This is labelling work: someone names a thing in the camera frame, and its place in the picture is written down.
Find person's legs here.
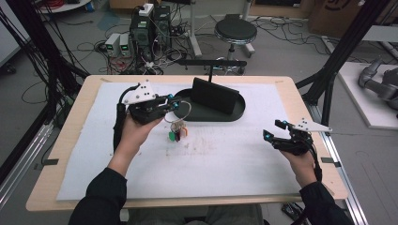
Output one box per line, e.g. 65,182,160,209
126,203,265,225

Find black computer tower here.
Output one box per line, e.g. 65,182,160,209
129,12,155,63
152,5,173,52

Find person's left hand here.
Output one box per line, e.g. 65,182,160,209
115,113,164,170

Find white round table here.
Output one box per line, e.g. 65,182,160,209
37,0,94,14

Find white floor platform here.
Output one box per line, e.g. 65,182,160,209
337,61,398,131

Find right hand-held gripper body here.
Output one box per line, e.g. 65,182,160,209
271,117,333,157

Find black round stool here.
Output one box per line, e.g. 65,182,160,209
213,17,258,76

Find white bench power supply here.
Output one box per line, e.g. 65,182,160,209
104,32,122,58
118,33,132,58

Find black smartphone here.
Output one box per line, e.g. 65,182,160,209
190,76,241,115

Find black device on floor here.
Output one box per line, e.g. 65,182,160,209
280,202,305,221

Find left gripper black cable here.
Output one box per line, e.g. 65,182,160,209
113,82,141,153

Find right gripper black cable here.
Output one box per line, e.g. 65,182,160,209
307,140,324,183

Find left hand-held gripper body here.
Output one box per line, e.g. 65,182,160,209
121,79,169,127

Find white wall panel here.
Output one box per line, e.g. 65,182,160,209
0,0,31,68

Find keyring with coloured tags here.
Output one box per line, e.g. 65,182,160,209
163,99,192,143

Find white metal desk leg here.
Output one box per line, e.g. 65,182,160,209
188,0,204,59

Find white table mat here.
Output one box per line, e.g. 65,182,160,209
55,82,307,202

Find black frame post with cables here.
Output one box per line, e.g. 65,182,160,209
0,0,91,128

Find person's right hand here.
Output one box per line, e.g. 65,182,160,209
277,149,319,189

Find aluminium rail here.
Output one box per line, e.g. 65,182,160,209
307,102,370,225
0,121,54,208

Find white power adapter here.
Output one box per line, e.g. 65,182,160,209
138,3,155,18

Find cardboard box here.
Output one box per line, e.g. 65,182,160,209
307,0,398,39

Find tangle of floor cables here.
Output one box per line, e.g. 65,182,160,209
250,16,341,58

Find black tape strip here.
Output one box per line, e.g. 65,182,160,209
33,157,60,172
320,157,343,169

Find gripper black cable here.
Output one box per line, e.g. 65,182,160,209
307,140,324,183
113,82,141,153

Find black oval tray with hanger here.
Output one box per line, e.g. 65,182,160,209
171,58,248,123

